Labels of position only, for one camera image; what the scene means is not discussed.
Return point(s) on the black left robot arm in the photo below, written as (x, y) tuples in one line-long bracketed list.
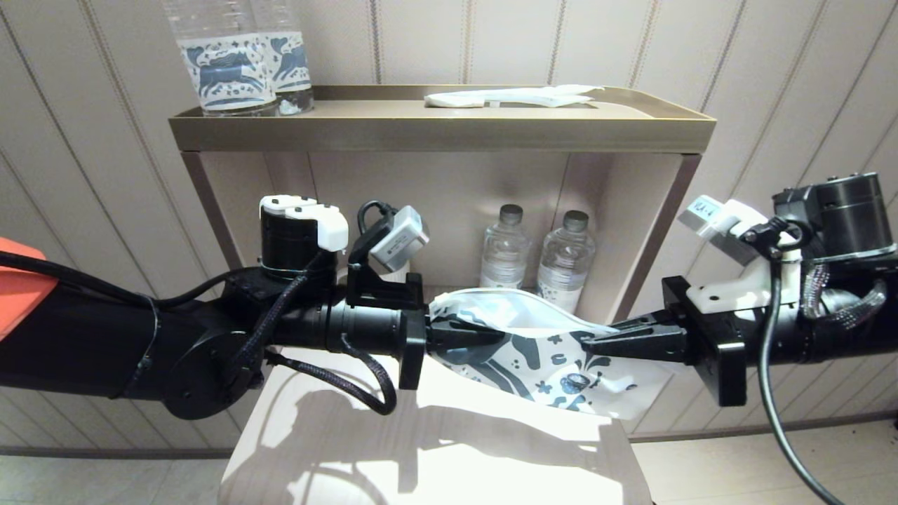
[(175, 344)]

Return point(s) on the large horse-label water bottle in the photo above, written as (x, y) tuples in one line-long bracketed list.
[(295, 63), (228, 70)]

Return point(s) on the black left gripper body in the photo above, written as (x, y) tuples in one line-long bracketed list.
[(414, 344)]

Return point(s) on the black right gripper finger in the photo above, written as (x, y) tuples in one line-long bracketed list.
[(638, 347), (638, 324)]

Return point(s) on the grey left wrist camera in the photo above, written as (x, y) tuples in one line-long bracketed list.
[(400, 238)]

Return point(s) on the white packet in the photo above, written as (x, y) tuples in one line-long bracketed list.
[(540, 97)]

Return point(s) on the beige wooden shelf unit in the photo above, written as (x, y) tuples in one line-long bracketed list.
[(435, 133)]

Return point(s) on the white pouch blue horse print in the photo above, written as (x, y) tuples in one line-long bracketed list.
[(547, 358)]

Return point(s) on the small capped water bottle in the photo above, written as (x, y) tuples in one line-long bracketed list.
[(504, 252), (563, 266)]

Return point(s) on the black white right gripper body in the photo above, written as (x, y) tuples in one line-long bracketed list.
[(715, 337)]

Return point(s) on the white folded sachet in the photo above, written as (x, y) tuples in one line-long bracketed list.
[(454, 102)]

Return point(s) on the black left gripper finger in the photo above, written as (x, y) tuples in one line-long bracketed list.
[(459, 330), (456, 348)]

